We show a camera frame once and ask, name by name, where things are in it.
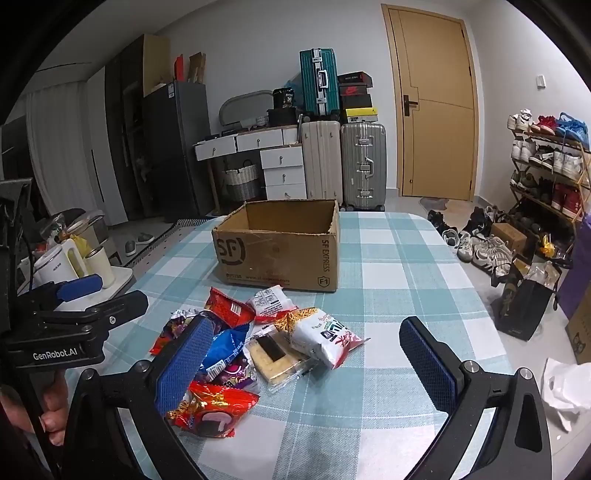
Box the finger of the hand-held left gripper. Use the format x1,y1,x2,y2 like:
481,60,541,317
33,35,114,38
21,274,103,305
28,291,149,333

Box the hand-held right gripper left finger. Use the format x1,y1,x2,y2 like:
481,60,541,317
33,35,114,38
62,313,218,480

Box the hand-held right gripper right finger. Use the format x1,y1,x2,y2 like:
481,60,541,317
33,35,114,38
399,316,552,480

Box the red purple snack bag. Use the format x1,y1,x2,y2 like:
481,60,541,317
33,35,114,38
148,309,204,356

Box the blue snack packet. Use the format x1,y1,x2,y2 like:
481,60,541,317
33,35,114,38
198,323,252,384

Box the purple snack packet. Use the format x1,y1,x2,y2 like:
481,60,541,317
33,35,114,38
194,360,259,393

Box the red orange snack packet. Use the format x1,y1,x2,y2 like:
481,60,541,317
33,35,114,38
166,381,262,439

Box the clear cracker pack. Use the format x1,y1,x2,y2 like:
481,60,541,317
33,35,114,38
245,323,319,393

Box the small white red snack packet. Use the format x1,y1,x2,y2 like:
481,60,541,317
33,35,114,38
246,285,299,325

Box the white red noodle snack bag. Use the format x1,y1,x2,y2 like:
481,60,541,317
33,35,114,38
276,307,371,370

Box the person's left hand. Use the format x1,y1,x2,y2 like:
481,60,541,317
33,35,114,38
0,370,69,437

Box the cream tumbler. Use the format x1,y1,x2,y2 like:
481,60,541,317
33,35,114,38
83,246,116,289

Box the white electric kettle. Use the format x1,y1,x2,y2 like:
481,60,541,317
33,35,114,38
32,237,88,289

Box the translucent lidded container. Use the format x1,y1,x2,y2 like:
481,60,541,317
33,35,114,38
67,210,107,250

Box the teal checked tablecloth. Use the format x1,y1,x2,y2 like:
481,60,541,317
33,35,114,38
60,210,513,480

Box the black paper bag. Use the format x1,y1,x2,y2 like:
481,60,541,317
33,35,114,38
490,265,561,342

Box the pile of loose shoes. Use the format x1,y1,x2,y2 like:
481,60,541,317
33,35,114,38
427,205,520,278

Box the white curtain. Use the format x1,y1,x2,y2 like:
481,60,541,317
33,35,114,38
25,80,105,222

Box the white plastic bag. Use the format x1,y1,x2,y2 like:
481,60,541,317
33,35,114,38
540,357,591,432

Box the small brown cardboard box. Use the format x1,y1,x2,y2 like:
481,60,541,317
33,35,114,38
490,222,528,252

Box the cat print cardboard box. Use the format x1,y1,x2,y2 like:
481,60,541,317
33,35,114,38
564,300,591,365

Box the purple gift bag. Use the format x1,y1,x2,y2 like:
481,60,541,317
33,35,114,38
556,210,591,319

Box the woven laundry basket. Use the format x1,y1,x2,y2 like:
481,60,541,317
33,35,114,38
222,159,262,202

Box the silver suitcase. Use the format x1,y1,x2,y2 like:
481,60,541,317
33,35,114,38
340,121,387,212

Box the wooden door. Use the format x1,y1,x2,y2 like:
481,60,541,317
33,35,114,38
382,4,481,201

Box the white drawer desk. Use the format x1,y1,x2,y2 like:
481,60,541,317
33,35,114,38
193,126,308,217

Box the beige suitcase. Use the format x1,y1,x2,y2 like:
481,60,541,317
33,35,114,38
300,117,345,206

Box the rows of racked sneakers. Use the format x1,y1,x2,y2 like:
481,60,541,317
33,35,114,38
507,108,591,220

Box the oval grey mirror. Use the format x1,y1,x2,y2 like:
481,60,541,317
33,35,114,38
218,90,275,127

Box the brown cardboard piece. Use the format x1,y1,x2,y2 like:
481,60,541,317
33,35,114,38
187,52,207,85

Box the wooden shoe rack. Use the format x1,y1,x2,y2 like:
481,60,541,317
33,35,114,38
508,129,591,236

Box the blue plastic bag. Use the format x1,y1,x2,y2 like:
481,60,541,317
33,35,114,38
283,74,305,109

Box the teal suitcase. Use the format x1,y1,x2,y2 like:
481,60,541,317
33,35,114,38
299,48,341,118

